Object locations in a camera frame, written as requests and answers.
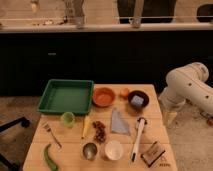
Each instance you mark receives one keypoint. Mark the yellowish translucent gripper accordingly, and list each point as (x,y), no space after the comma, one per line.
(168,117)

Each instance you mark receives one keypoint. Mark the orange apple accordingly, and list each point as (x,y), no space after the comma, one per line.
(124,93)

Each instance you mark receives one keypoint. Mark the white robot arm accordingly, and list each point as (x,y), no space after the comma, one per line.
(186,83)

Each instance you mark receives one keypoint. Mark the dark brown bowl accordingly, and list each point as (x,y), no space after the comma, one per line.
(141,94)

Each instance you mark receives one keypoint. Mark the red bowl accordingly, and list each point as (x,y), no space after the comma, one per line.
(103,97)

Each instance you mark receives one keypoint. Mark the blue sponge cube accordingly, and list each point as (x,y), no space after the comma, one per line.
(137,101)

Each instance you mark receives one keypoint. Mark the grey blue cloth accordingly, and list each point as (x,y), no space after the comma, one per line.
(119,125)

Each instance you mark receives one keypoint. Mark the bunch of brown grapes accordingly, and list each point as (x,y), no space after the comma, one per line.
(100,135)

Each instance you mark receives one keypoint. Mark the yellow corn cob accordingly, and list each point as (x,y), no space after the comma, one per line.
(86,126)

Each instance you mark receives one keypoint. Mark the black cabinet counter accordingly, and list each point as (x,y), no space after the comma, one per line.
(29,59)

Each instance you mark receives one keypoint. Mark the small metal cup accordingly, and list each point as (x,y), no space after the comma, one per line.
(89,151)

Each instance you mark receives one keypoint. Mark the green plastic cup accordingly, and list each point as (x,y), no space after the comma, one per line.
(67,119)

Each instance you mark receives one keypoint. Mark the green plastic tray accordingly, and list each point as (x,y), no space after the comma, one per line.
(62,95)

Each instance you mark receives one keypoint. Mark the silver metal fork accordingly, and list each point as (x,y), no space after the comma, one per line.
(49,130)

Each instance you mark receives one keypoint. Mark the green chili pepper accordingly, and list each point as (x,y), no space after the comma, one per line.
(49,161)

